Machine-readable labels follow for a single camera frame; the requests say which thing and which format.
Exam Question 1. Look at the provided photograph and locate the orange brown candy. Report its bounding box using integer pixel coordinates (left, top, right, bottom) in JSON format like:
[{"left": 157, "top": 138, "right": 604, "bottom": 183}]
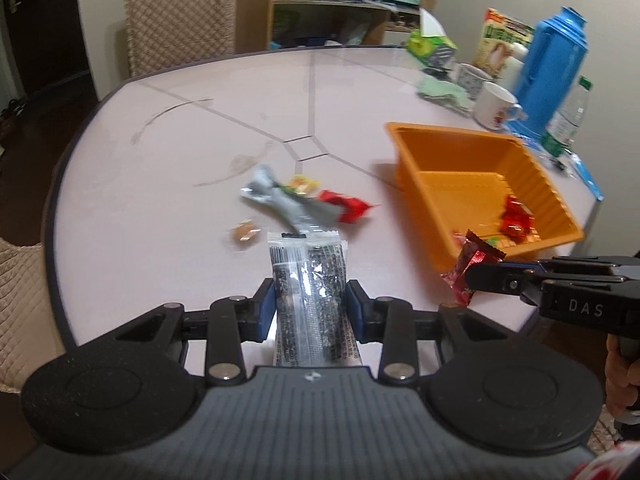
[{"left": 227, "top": 219, "right": 262, "bottom": 249}]

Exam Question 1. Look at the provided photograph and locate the wooden shelf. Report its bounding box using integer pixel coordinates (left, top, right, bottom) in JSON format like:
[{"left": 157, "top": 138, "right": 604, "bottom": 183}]
[{"left": 237, "top": 0, "right": 422, "bottom": 52}]

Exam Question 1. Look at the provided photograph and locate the clear water bottle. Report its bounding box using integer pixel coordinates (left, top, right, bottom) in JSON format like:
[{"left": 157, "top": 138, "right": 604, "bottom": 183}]
[{"left": 542, "top": 75, "right": 594, "bottom": 159}]

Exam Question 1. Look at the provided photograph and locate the black white snack packet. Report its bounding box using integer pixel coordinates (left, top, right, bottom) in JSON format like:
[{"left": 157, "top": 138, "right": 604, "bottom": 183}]
[{"left": 266, "top": 230, "right": 364, "bottom": 369}]

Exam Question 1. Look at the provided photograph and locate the orange plastic tray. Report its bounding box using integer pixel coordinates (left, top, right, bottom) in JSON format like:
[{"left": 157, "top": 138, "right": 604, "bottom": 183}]
[{"left": 385, "top": 121, "right": 585, "bottom": 273}]

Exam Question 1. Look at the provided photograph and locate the beige quilted chair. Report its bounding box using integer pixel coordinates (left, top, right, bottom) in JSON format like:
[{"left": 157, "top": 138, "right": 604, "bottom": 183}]
[
  {"left": 0, "top": 237, "right": 69, "bottom": 394},
  {"left": 124, "top": 0, "right": 239, "bottom": 79}
]

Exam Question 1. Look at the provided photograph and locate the red white clothing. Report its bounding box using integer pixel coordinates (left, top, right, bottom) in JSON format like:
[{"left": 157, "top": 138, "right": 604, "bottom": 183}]
[{"left": 574, "top": 439, "right": 640, "bottom": 480}]

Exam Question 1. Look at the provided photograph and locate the large red snack packet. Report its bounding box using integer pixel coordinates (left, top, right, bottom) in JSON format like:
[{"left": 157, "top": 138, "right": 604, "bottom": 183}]
[{"left": 440, "top": 229, "right": 507, "bottom": 307}]

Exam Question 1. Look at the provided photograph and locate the dark door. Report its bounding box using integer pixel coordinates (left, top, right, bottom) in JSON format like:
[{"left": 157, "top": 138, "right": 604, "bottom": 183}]
[{"left": 0, "top": 0, "right": 97, "bottom": 102}]

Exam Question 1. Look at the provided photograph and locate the blue thermos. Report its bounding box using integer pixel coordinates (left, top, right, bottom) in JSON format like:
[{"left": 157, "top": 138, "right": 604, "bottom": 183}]
[{"left": 507, "top": 5, "right": 594, "bottom": 137}]

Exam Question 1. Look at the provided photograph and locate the white cartoon mug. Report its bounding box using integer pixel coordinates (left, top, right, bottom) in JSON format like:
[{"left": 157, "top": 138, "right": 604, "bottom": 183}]
[{"left": 472, "top": 83, "right": 526, "bottom": 132}]

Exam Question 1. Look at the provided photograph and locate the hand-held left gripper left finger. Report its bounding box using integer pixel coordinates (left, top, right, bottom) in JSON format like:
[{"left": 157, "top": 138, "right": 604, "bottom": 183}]
[{"left": 115, "top": 279, "right": 277, "bottom": 387}]

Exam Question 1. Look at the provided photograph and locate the green cloth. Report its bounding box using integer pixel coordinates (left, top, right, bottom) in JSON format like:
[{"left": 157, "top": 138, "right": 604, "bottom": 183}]
[{"left": 418, "top": 79, "right": 474, "bottom": 111}]

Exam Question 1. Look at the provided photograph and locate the yellow green candy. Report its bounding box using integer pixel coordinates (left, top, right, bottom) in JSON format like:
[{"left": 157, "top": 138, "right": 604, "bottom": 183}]
[{"left": 284, "top": 174, "right": 322, "bottom": 197}]

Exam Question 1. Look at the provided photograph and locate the patterned mug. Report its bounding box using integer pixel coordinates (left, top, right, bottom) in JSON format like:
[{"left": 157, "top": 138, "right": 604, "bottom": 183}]
[{"left": 452, "top": 63, "right": 494, "bottom": 101}]

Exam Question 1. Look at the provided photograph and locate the silver snack packet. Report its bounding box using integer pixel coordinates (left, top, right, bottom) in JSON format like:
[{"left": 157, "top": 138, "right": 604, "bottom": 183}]
[{"left": 240, "top": 163, "right": 342, "bottom": 234}]

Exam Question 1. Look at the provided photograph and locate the green tissue box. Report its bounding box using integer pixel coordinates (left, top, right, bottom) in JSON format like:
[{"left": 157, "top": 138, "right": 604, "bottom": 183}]
[{"left": 405, "top": 9, "right": 459, "bottom": 74}]

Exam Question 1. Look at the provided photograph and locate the person's right hand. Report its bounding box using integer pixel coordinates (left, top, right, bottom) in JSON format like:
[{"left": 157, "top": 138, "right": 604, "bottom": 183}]
[{"left": 605, "top": 334, "right": 640, "bottom": 418}]

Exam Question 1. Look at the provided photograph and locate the yellow snack box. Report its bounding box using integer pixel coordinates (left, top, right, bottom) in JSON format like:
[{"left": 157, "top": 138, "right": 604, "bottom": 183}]
[{"left": 472, "top": 7, "right": 536, "bottom": 79}]

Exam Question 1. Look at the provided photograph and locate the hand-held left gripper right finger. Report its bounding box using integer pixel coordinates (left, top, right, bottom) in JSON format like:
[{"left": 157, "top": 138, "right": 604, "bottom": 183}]
[{"left": 346, "top": 279, "right": 513, "bottom": 387}]

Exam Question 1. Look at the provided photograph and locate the red orange snack packet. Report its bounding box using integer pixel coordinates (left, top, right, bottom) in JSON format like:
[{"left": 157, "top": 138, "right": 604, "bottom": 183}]
[{"left": 500, "top": 220, "right": 537, "bottom": 247}]

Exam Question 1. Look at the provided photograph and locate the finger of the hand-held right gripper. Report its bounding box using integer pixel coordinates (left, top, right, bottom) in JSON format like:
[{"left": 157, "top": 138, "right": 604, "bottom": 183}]
[
  {"left": 502, "top": 254, "right": 640, "bottom": 282},
  {"left": 464, "top": 261, "right": 547, "bottom": 304}
]

